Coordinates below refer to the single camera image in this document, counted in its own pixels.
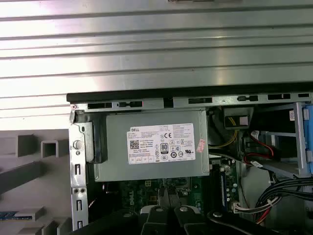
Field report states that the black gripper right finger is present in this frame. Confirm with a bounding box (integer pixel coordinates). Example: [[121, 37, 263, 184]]
[[172, 188, 271, 235]]

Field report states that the white power supply label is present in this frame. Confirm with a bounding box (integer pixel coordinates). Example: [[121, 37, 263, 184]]
[[126, 123, 195, 165]]

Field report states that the grey power supply unit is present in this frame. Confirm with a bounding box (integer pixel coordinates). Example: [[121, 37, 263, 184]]
[[94, 109, 211, 183]]

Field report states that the green motherboard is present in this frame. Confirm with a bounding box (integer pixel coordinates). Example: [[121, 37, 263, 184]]
[[102, 156, 243, 221]]

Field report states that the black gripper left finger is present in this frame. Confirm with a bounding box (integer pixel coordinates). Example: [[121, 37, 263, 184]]
[[72, 187, 172, 235]]

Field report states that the yellow wire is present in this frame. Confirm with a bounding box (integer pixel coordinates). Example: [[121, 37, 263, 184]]
[[209, 117, 240, 149]]

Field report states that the grey parts rack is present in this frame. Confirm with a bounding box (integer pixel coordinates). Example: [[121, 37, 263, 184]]
[[0, 129, 74, 235]]

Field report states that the black PC case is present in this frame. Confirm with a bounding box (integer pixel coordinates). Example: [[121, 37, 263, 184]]
[[66, 91, 313, 235]]

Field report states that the silver drive bay cage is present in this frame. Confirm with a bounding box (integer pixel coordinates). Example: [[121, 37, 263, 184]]
[[244, 101, 313, 179]]

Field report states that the black cable bundle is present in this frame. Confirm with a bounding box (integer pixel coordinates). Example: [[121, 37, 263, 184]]
[[254, 177, 313, 222]]

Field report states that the blue RAM stick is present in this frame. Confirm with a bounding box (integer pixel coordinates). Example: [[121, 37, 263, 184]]
[[0, 211, 35, 220], [221, 170, 227, 211]]

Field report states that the blue drive bay latch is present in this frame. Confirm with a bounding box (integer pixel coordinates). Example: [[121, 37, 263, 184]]
[[301, 101, 313, 175]]

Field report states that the black RAM slot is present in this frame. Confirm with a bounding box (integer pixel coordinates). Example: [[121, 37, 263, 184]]
[[213, 163, 222, 201]]

